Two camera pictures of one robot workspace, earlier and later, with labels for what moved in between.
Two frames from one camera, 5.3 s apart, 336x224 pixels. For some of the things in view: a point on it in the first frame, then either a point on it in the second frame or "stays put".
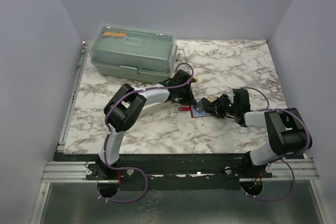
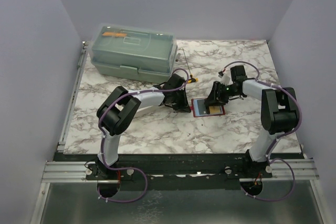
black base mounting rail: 175,172 stays put
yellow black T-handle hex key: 193,80 stays put
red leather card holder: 195,113 stays put
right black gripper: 216,106 to 216,98
